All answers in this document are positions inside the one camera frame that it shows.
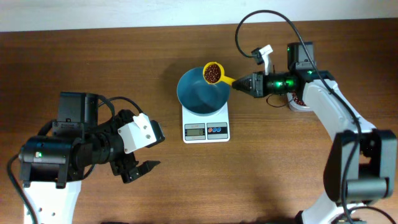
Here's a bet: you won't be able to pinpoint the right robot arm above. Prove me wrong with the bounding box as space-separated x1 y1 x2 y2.
232 42 397 223

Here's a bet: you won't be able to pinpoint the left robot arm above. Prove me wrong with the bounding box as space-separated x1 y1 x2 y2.
7 92 165 223

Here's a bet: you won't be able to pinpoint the clear plastic container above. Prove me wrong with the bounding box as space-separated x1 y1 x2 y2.
287 93 312 112

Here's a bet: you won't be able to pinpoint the teal blue bowl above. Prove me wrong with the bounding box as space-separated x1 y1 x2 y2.
177 67 230 116

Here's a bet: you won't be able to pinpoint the white digital kitchen scale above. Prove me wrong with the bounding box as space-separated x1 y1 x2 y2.
182 103 231 144

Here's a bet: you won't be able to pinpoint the yellow plastic measuring scoop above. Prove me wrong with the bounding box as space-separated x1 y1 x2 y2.
203 62 236 86

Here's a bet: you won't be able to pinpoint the red beans in scoop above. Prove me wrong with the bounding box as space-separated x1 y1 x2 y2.
204 64 221 83

